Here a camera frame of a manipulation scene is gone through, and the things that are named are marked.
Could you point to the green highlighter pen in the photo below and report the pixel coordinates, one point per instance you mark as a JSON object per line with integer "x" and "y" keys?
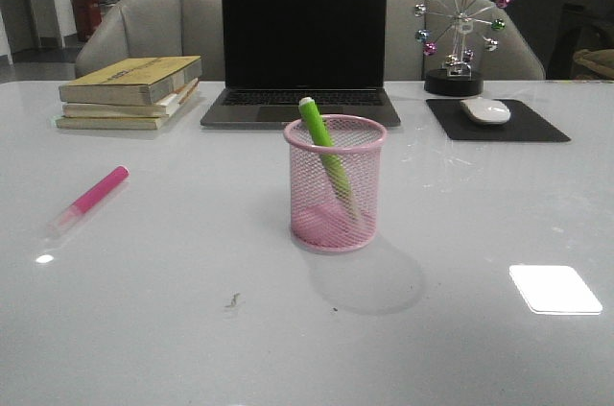
{"x": 319, "y": 127}

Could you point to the pink highlighter pen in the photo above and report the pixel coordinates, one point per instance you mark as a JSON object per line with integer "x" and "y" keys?
{"x": 74, "y": 212}

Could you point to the top yellow book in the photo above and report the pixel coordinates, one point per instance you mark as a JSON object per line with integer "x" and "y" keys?
{"x": 133, "y": 81}

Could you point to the ferris wheel desk toy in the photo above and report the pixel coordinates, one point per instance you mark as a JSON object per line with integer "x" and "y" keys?
{"x": 456, "y": 76}

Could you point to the bottom book in stack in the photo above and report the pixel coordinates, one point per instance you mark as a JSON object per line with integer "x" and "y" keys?
{"x": 133, "y": 123}

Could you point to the left grey armchair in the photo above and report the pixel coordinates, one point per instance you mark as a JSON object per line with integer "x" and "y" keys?
{"x": 157, "y": 28}

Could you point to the grey open laptop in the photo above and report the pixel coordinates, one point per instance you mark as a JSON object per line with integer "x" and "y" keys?
{"x": 277, "y": 52}

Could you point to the book in stack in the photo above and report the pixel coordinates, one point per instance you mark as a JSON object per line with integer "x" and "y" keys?
{"x": 164, "y": 107}
{"x": 133, "y": 123}

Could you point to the middle book in stack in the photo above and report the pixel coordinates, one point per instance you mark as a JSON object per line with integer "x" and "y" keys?
{"x": 164, "y": 107}

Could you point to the pink mesh pen holder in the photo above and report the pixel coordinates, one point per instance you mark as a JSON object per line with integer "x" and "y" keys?
{"x": 318, "y": 219}

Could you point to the grey armchair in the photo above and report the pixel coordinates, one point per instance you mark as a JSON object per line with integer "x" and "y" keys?
{"x": 157, "y": 28}
{"x": 404, "y": 61}

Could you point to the red bin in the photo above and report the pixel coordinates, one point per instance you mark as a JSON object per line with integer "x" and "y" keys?
{"x": 87, "y": 16}

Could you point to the right grey armchair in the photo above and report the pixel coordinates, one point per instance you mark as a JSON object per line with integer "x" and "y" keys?
{"x": 404, "y": 61}

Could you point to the white computer mouse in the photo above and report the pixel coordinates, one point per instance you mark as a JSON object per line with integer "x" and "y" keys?
{"x": 485, "y": 111}

